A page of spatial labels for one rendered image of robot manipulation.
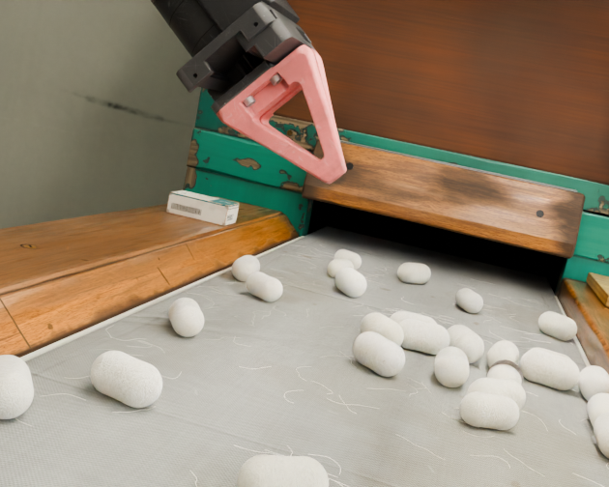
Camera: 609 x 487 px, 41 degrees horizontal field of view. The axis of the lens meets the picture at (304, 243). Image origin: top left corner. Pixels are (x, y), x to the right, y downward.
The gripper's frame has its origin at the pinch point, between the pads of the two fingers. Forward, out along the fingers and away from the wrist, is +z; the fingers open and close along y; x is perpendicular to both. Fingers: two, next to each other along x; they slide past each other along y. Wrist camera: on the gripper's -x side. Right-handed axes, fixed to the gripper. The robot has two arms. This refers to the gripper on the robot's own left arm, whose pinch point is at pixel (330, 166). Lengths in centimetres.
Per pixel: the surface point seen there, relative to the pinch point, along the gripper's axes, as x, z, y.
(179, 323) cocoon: 11.4, 2.5, -6.0
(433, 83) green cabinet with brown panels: -7.8, -5.2, 46.0
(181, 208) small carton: 17.5, -7.9, 22.8
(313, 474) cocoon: 3.4, 10.7, -22.0
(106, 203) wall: 65, -37, 118
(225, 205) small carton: 13.8, -5.5, 22.9
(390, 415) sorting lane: 3.6, 12.9, -9.0
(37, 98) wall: 64, -65, 118
